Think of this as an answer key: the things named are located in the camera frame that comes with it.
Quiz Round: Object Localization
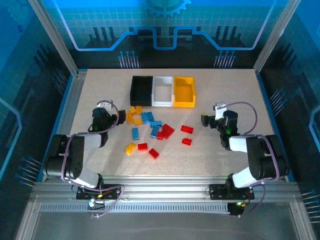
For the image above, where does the black plastic bin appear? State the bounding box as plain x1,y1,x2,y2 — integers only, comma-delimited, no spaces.
129,75,154,107

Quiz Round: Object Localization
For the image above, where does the yellow plastic bin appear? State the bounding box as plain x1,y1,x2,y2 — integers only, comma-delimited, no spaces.
172,76,196,109

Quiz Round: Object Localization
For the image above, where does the white plastic bin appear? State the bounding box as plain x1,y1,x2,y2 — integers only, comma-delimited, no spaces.
151,75,175,108

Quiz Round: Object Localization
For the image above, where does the black electronics box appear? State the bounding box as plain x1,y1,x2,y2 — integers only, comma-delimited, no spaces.
227,201,245,217

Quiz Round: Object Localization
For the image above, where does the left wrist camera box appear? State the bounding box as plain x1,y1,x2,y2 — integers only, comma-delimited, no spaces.
96,100,113,111

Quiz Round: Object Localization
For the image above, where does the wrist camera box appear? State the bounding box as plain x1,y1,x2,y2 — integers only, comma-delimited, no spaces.
96,100,113,111
213,101,227,113

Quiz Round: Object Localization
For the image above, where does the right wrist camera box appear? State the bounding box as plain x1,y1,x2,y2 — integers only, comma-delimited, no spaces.
213,101,227,113

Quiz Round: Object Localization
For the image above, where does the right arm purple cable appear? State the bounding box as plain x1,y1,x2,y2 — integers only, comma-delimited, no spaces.
217,101,280,219

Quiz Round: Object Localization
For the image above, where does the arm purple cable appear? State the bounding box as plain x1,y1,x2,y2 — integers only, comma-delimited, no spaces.
217,101,280,219
61,99,125,219

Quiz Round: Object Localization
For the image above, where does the aluminium side rail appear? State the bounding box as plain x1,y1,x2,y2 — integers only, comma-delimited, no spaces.
56,69,88,137

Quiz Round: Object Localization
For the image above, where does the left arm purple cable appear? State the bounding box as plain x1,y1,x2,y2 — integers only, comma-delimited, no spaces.
61,99,125,219

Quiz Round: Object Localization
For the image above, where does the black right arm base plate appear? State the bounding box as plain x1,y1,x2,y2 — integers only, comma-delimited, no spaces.
209,183,255,201

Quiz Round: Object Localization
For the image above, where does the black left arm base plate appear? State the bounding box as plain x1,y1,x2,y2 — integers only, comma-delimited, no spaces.
76,184,123,201

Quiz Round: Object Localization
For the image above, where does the aluminium frame rail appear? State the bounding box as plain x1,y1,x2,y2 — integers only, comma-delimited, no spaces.
29,174,301,204

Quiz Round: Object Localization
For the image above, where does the aluminium frame post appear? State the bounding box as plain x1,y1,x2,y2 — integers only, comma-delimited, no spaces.
27,0,81,77
252,0,303,75

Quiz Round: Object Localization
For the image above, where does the slotted cable duct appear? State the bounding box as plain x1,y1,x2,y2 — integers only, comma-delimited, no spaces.
39,203,232,214

